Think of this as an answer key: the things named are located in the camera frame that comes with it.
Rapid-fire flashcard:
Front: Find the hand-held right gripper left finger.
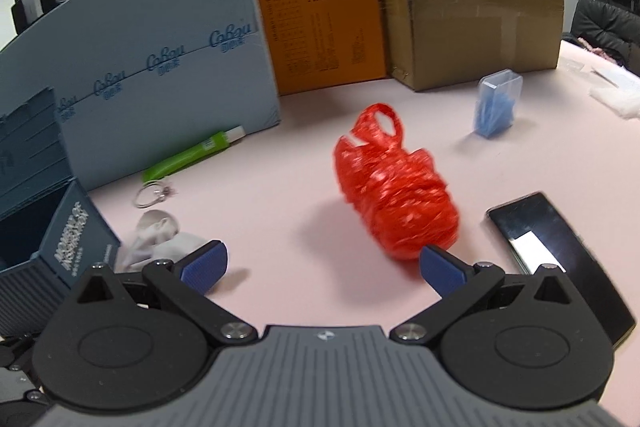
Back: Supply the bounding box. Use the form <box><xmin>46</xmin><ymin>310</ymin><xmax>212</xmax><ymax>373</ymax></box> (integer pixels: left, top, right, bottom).
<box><xmin>74</xmin><ymin>241</ymin><xmax>253</xmax><ymax>346</ymax></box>

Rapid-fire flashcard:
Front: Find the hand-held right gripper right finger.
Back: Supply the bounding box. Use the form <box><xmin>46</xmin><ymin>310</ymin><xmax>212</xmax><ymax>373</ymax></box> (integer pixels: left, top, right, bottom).
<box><xmin>390</xmin><ymin>244</ymin><xmax>582</xmax><ymax>346</ymax></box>

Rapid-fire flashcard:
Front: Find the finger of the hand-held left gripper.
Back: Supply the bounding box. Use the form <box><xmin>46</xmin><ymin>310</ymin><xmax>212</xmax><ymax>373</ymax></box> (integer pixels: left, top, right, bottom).
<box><xmin>0</xmin><ymin>334</ymin><xmax>51</xmax><ymax>413</ymax></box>

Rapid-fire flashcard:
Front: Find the white cloth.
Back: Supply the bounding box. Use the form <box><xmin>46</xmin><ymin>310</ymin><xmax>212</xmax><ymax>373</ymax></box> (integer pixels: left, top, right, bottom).
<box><xmin>116</xmin><ymin>209</ymin><xmax>213</xmax><ymax>273</ymax></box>

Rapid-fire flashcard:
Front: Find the blue plastic storage box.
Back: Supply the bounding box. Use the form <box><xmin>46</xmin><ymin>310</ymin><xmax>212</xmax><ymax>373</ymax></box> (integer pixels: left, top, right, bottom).
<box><xmin>0</xmin><ymin>87</ymin><xmax>122</xmax><ymax>338</ymax></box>

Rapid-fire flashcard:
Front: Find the red plastic bag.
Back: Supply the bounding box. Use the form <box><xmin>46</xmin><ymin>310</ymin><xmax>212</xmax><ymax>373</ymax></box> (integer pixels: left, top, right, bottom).
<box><xmin>334</xmin><ymin>103</ymin><xmax>460</xmax><ymax>262</ymax></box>

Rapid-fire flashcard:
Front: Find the black smartphone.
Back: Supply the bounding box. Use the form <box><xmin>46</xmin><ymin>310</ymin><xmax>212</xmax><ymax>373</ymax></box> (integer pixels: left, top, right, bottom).
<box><xmin>486</xmin><ymin>192</ymin><xmax>637</xmax><ymax>350</ymax></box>

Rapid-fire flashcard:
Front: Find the green tube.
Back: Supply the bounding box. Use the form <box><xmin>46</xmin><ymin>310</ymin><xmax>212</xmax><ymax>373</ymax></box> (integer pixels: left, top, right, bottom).
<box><xmin>142</xmin><ymin>125</ymin><xmax>246</xmax><ymax>185</ymax></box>

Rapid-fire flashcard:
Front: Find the clear box of blue items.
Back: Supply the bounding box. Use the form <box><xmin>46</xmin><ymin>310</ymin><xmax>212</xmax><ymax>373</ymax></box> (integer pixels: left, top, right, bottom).
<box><xmin>474</xmin><ymin>69</ymin><xmax>523</xmax><ymax>138</ymax></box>

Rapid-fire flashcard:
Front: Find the light blue carton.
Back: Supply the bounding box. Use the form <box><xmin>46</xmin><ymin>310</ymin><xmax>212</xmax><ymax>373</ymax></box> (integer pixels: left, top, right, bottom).
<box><xmin>0</xmin><ymin>0</ymin><xmax>282</xmax><ymax>190</ymax></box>

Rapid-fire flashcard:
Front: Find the white plastic bag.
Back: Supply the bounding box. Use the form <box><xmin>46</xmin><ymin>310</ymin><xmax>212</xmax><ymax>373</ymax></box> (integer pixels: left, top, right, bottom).
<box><xmin>589</xmin><ymin>84</ymin><xmax>640</xmax><ymax>120</ymax></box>

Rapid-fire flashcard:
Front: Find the orange carton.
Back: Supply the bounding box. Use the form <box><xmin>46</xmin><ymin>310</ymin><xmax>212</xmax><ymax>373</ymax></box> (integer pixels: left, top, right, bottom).
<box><xmin>244</xmin><ymin>0</ymin><xmax>388</xmax><ymax>96</ymax></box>

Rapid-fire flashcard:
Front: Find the black office chair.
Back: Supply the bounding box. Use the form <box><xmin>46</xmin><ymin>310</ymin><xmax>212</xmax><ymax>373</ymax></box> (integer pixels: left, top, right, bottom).
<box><xmin>570</xmin><ymin>0</ymin><xmax>640</xmax><ymax>75</ymax></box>

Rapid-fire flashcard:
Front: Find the silver bracelet with pearls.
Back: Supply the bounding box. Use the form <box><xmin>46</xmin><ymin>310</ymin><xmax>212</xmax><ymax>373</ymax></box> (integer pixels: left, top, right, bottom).
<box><xmin>134</xmin><ymin>181</ymin><xmax>177</xmax><ymax>209</ymax></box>

